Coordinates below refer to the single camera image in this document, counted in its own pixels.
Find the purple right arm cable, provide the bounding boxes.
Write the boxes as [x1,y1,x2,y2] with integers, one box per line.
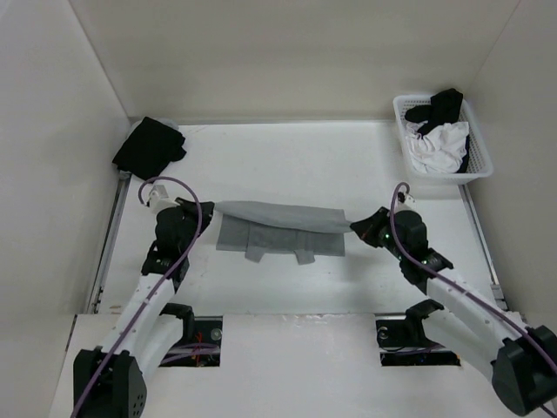
[389,181,557,418]

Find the white tank top in basket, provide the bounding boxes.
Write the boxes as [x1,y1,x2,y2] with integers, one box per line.
[405,122,470,174]

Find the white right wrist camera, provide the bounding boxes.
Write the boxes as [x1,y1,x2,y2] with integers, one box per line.
[395,192,416,212]

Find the white plastic basket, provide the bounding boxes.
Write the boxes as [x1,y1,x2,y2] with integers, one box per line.
[393,94,493,185]

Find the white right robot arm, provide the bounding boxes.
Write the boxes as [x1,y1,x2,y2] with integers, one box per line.
[350,207,556,416]

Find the grey tank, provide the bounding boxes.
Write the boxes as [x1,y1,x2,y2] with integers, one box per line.
[158,118,179,131]
[215,201,351,266]

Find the folded black tank top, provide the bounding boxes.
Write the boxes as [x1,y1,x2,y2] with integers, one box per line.
[112,117,186,180]

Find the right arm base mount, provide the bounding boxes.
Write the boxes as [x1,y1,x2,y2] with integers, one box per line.
[375,300,461,367]

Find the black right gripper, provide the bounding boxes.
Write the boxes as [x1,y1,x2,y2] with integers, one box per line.
[350,206,406,260]

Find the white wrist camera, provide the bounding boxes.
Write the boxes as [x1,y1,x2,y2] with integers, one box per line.
[395,192,416,212]
[147,185,178,214]

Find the black tank top in basket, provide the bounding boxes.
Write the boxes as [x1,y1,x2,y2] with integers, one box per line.
[405,88,464,136]

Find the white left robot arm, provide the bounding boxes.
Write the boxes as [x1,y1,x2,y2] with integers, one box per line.
[71,198,215,417]

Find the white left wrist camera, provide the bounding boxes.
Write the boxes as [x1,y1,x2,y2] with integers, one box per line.
[147,185,178,214]

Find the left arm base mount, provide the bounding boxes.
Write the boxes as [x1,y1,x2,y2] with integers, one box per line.
[160,316,224,368]

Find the folded grey tank top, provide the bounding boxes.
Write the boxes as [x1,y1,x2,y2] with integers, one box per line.
[158,118,179,131]

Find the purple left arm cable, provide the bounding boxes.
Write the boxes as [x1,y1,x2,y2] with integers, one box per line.
[69,176,218,418]

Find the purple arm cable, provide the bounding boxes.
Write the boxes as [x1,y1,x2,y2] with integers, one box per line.
[389,181,557,418]
[69,176,218,418]

